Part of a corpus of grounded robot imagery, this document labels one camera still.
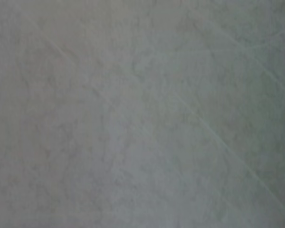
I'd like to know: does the white wrinkled table cloth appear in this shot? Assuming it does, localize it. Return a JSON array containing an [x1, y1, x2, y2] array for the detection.
[[0, 0, 285, 228]]

